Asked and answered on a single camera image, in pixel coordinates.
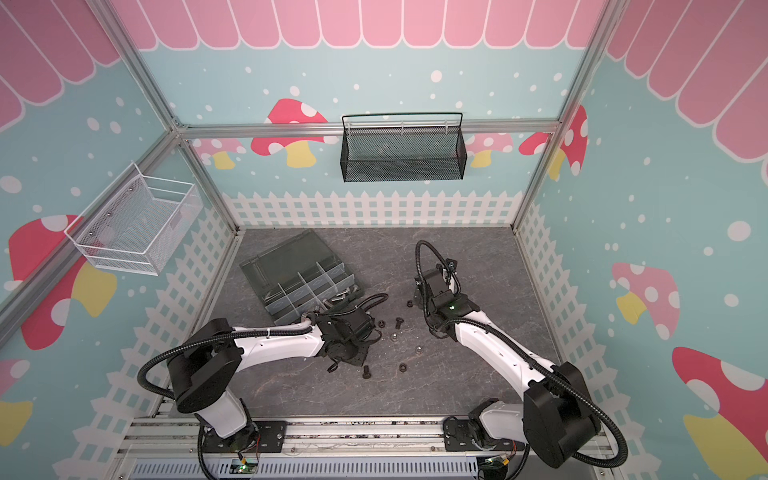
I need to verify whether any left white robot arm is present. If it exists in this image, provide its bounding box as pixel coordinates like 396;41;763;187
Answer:
137;309;382;440

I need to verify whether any dark green compartment organizer box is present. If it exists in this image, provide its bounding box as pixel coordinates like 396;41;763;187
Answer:
240;230;364;325

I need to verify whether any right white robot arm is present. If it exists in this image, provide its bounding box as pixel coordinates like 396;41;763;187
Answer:
415;260;629;468

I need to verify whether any black wire mesh basket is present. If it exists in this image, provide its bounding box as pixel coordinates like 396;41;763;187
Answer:
340;112;468;182

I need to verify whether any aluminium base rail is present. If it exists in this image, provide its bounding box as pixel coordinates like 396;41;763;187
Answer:
116;415;613;457

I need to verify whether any white wire mesh basket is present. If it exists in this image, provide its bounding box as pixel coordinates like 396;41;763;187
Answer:
64;164;203;276

